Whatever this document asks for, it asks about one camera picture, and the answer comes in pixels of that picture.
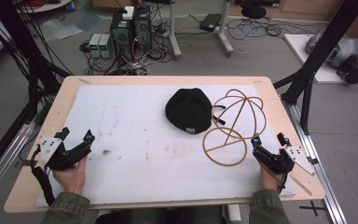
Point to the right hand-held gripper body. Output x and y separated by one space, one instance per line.
276 160

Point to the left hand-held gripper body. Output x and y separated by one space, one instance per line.
51 148

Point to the black knit hat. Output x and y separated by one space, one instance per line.
189 110

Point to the person's right hand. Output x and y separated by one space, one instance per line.
268 179

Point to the person's left hand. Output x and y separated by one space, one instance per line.
70 178

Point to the white foam mat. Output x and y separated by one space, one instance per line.
136 130

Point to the white platform board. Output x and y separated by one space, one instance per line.
301 56

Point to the grey power supply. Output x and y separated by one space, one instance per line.
105 46
94 45

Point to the black device on platform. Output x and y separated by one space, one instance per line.
353 72

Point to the clear plastic sheet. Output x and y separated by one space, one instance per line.
60 29

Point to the black computer tower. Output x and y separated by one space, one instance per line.
143 29
121 34

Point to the grey robot head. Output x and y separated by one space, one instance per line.
345 49

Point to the white table leg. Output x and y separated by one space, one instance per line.
174 34
225 34

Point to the round white table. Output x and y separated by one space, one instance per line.
45 6

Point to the flat black box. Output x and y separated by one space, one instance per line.
210 22

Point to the white box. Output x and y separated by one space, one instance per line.
128 13

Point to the black stool base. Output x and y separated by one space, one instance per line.
254 11

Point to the aluminium rail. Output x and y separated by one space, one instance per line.
6 161
318 158

